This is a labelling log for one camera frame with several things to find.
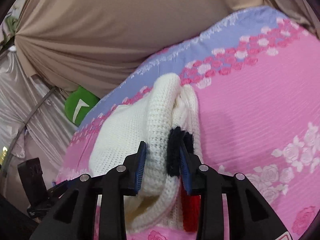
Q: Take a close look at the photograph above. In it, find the white knit sweater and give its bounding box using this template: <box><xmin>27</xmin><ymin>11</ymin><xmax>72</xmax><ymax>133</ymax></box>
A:
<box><xmin>88</xmin><ymin>73</ymin><xmax>202</xmax><ymax>233</ymax></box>

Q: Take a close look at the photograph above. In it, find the green pillow white mark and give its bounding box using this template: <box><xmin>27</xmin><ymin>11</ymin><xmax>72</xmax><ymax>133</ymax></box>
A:
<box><xmin>65</xmin><ymin>86</ymin><xmax>100</xmax><ymax>127</ymax></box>

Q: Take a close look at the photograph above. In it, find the silver satin cloth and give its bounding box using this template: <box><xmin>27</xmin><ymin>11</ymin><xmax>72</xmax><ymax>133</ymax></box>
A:
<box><xmin>1</xmin><ymin>49</ymin><xmax>76</xmax><ymax>211</ymax></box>

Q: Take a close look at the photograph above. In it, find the pink floral bed sheet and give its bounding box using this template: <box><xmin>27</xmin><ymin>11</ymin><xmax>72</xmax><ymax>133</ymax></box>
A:
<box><xmin>57</xmin><ymin>6</ymin><xmax>319</xmax><ymax>239</ymax></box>

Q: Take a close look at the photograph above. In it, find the beige draped curtain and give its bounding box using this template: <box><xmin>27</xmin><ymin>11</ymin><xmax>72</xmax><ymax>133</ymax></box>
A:
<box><xmin>15</xmin><ymin>0</ymin><xmax>319</xmax><ymax>97</ymax></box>

